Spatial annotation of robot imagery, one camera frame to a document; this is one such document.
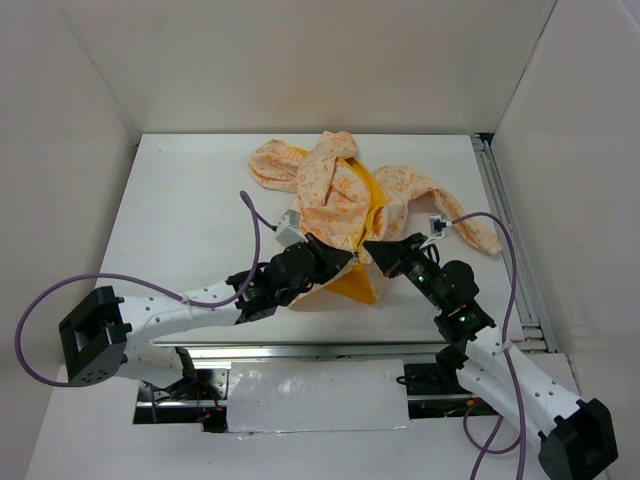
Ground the yellow and patterned jacket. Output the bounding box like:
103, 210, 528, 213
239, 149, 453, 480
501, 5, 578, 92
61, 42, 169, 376
248, 130, 503, 307

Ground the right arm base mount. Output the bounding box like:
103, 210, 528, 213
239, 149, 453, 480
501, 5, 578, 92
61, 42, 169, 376
396, 363, 496, 419

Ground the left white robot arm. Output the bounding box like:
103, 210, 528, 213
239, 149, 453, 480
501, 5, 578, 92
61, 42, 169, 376
59, 234, 353, 399

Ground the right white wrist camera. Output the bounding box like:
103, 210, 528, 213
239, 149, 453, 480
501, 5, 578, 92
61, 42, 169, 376
422, 215, 453, 248

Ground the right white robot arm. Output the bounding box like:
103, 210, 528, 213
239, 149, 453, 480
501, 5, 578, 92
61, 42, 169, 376
364, 234, 618, 479

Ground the aluminium frame rail front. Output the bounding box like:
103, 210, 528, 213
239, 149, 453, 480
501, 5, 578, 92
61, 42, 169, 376
149, 341, 451, 362

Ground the aluminium frame rail right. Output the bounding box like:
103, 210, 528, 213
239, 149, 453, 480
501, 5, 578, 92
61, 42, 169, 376
470, 133, 559, 354

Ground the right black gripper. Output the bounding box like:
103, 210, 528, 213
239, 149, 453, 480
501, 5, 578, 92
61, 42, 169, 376
363, 232, 448, 310

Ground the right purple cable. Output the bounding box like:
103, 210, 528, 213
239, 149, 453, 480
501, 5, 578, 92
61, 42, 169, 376
461, 212, 528, 480

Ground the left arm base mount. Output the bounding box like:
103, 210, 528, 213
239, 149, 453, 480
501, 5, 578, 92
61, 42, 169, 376
133, 362, 231, 434

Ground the white cover sheet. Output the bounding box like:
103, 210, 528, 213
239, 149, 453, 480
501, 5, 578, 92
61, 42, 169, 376
226, 360, 411, 434

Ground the aluminium frame rail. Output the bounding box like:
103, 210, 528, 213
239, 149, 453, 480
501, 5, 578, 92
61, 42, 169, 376
149, 341, 451, 362
470, 133, 559, 354

